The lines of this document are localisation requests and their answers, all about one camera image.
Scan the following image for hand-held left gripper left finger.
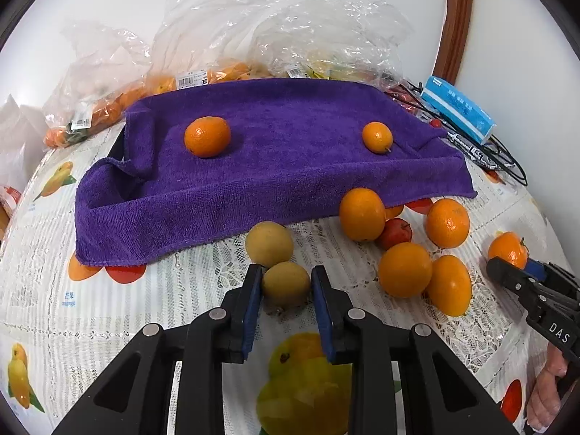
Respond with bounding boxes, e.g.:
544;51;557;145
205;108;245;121
50;264;266;435

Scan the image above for grey patterned pouch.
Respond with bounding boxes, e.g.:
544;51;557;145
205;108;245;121
445;128;505;172

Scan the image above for purple towel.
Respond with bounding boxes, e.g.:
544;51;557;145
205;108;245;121
74;77;479;268

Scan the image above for white plastic bag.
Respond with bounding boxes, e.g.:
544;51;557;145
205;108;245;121
0;94;39;184

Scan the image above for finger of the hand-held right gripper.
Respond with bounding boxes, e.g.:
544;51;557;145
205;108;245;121
526;260;580;302
487;257;552;314

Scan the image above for small orange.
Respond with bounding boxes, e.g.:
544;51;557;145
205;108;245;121
362;121;394;154

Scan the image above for wooden door frame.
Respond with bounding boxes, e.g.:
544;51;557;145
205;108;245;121
437;0;476;84

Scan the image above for plastic bag of small oranges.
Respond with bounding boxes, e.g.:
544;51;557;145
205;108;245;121
43;18;152;149

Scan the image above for black cable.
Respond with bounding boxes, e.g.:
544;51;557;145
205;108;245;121
385;79;529;187

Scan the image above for yellow-green round fruit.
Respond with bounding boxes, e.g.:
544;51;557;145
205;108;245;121
262;261;312;310
245;221;295;268

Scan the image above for clear plastic bag of oranges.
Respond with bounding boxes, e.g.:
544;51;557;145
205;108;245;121
149;0;277;96

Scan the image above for orange with stem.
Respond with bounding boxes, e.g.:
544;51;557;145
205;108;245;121
488;231;530;269

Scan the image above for oval orange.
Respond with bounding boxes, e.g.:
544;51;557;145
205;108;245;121
426;254;473;318

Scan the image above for clear plastic bag yellow contents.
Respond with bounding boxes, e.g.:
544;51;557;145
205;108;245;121
251;0;405;88

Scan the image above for person's right hand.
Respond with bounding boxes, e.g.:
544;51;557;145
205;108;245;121
527;343;568;433

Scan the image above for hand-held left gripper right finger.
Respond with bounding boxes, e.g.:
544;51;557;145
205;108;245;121
310;264;519;435

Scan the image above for bag of red fruits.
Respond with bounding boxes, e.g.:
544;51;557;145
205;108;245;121
385;84;442;125

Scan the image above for small red apple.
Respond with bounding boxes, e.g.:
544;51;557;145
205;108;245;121
378;218;413;251

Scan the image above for blue tissue pack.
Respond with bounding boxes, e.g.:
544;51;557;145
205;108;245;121
420;75;497;143

